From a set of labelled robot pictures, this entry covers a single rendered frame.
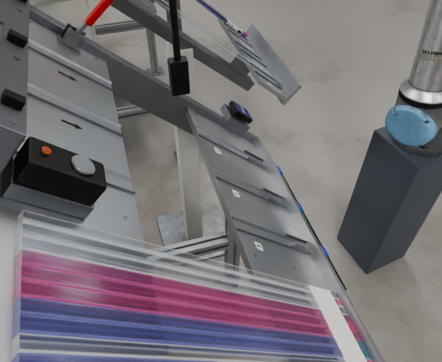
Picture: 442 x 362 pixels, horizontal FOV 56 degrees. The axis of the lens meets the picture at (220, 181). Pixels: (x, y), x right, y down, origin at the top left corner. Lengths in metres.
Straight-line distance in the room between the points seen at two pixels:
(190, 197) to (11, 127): 1.10
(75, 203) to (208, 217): 1.31
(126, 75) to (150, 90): 0.06
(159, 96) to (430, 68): 0.58
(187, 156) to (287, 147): 0.82
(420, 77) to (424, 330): 0.89
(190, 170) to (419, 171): 0.67
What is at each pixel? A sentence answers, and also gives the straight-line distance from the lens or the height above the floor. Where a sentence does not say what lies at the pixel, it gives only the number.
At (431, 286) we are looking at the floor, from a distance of 1.71.
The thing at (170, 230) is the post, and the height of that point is 0.01.
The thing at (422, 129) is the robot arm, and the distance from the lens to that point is 1.06.
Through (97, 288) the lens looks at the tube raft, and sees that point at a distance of 0.38.
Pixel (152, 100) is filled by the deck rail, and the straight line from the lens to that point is 0.81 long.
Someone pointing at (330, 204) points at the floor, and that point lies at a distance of 1.82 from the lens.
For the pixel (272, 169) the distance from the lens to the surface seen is 0.87.
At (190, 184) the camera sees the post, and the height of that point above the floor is 0.33.
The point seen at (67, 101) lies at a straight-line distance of 0.58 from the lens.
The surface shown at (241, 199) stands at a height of 0.81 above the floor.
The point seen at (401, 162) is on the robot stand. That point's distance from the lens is 1.28.
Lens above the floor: 1.35
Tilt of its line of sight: 47 degrees down
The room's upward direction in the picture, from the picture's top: straight up
